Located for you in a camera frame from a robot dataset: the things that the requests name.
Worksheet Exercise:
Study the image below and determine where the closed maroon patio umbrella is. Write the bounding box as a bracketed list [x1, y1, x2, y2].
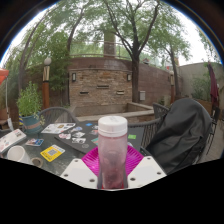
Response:
[206, 61, 220, 110]

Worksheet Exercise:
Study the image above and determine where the potted green plant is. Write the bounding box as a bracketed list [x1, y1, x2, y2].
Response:
[16, 81, 45, 135]

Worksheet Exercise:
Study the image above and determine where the wooden globe lamp post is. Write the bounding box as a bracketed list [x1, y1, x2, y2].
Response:
[168, 69, 176, 105]
[41, 56, 53, 111]

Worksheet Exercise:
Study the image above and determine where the white mug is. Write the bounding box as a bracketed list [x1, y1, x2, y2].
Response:
[6, 145, 33, 165]

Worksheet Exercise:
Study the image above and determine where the black laptop with stickers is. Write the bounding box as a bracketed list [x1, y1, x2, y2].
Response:
[54, 120, 146, 155]

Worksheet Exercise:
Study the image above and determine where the black backpack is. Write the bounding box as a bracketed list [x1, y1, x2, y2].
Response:
[145, 97, 214, 175]

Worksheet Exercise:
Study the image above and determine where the grey wall box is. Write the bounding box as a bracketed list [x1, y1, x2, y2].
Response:
[138, 90, 147, 102]

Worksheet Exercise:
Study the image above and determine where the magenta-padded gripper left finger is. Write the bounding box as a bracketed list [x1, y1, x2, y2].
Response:
[59, 146, 101, 190]

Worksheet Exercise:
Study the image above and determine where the silver laptop with stickers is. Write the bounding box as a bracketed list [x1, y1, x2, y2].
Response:
[0, 128, 28, 155]

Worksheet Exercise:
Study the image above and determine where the white sticker sheet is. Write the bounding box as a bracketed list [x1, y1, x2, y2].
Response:
[40, 122, 77, 135]

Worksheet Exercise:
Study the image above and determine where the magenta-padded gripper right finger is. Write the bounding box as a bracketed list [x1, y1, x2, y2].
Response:
[125, 145, 167, 190]

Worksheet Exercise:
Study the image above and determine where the pink bottle with white cap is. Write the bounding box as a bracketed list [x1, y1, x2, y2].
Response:
[97, 115, 129, 191]

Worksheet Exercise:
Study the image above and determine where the small colourful sticker card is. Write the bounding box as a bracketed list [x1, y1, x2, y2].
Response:
[25, 137, 45, 148]

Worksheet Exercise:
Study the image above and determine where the yellow card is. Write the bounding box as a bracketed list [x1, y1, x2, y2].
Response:
[39, 143, 67, 163]

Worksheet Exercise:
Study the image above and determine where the tape roll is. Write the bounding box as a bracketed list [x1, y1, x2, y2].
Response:
[30, 156, 45, 169]

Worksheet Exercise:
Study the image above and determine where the grey mesh patio chair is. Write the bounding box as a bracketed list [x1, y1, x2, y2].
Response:
[37, 106, 80, 128]
[127, 102, 222, 164]

